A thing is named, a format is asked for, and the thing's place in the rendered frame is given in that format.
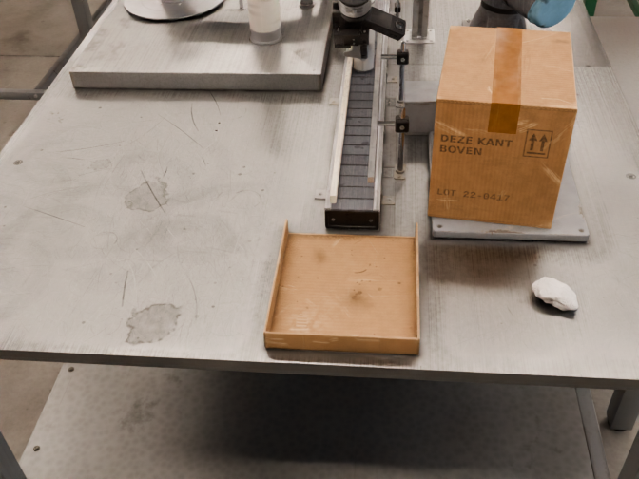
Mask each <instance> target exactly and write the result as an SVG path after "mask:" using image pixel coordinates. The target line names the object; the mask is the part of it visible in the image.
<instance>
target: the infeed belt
mask: <svg viewBox="0 0 639 479"><path fill-rule="evenodd" d="M377 39H378V33H377V32H376V31H375V56H374V57H375V59H374V69H373V70H372V71H370V72H366V73H360V72H356V71H355V70H354V58H353V65H352V74H351V82H350V90H349V98H348V106H347V114H346V123H345V130H344V139H343V147H342V154H341V163H340V171H339V186H338V194H337V202H336V203H332V205H331V211H355V212H373V204H374V188H375V177H374V182H368V164H369V150H370V137H371V122H372V109H373V95H374V81H375V67H376V54H377Z"/></svg>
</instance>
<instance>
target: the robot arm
mask: <svg viewBox="0 0 639 479"><path fill-rule="evenodd" d="M574 4H575V0H481V2H480V6H479V8H478V9H477V11H476V13H475V15H474V17H473V19H472V21H471V23H470V25H469V27H480V28H514V29H526V19H528V21H529V22H530V23H532V24H535V25H537V26H538V27H540V28H549V27H552V26H554V25H556V24H558V23H559V22H561V21H562V20H563V19H564V18H565V17H566V16H567V15H568V13H570V12H571V10H572V8H573V6H574ZM332 15H333V17H334V45H335V48H351V46H352V49H350V50H347V51H344V52H343V55H344V56H346V57H352V58H359V59H360V60H361V61H365V60H366V59H367V58H368V45H369V31H370V29H371V30H374V31H376V32H378V33H381V34H383V35H386V36H388V37H390V38H393V39H395V40H398V41H399V40H400V39H401V38H402V37H403V36H404V35H405V31H406V21H405V20H403V19H401V18H398V17H396V16H394V15H392V14H390V13H388V12H385V11H383V10H380V9H377V8H375V7H373V6H372V0H333V10H332ZM525 18H526V19H525ZM335 26H336V27H335ZM359 48H360V49H359Z"/></svg>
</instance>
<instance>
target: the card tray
mask: <svg viewBox="0 0 639 479"><path fill-rule="evenodd" d="M263 337H264V344H265V348H269V349H290V350H311V351H332V352H353V353H374V354H415V355H418V353H419V341H420V335H419V278H418V223H417V222H416V235H415V236H414V237H402V236H371V235H340V234H309V233H289V231H288V219H285V224H284V228H283V233H282V238H281V247H280V251H279V257H278V262H277V267H276V272H275V276H274V281H273V286H272V291H271V296H270V300H269V305H268V311H267V316H266V320H265V325H264V330H263Z"/></svg>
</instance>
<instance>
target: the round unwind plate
mask: <svg viewBox="0 0 639 479"><path fill-rule="evenodd" d="M222 1H223V0H184V1H182V2H178V3H166V2H163V1H162V0H125V2H124V4H125V8H126V10H127V11H128V12H130V13H131V14H133V15H135V16H138V17H141V18H145V19H152V20H174V19H182V18H187V17H192V16H195V15H199V14H202V13H205V12H207V11H209V10H212V9H214V8H216V7H217V6H218V5H219V4H220V3H221V2H222Z"/></svg>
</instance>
